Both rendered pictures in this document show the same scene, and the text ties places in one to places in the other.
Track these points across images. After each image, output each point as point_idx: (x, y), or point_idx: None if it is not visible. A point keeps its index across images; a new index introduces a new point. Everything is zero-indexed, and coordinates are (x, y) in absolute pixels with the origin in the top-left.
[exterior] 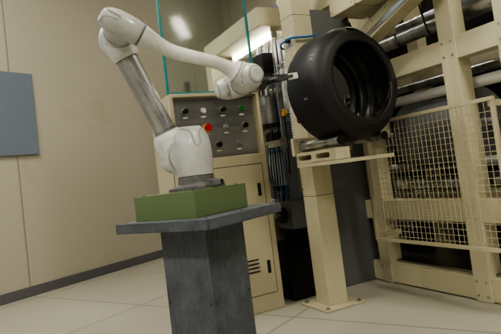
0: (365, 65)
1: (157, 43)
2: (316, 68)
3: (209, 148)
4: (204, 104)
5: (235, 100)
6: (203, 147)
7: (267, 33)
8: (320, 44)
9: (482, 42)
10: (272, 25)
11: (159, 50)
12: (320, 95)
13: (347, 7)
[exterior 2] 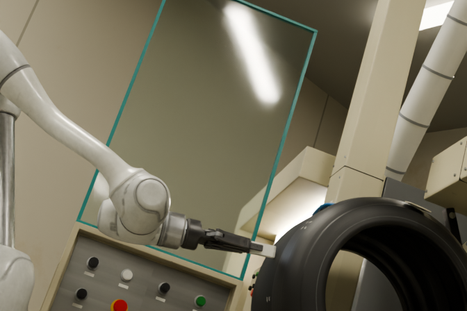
0: (447, 302)
1: (30, 98)
2: (302, 246)
3: (17, 298)
4: (136, 265)
5: (197, 283)
6: (1, 288)
7: (322, 201)
8: (332, 209)
9: None
10: (326, 186)
11: (30, 110)
12: (289, 299)
13: (447, 184)
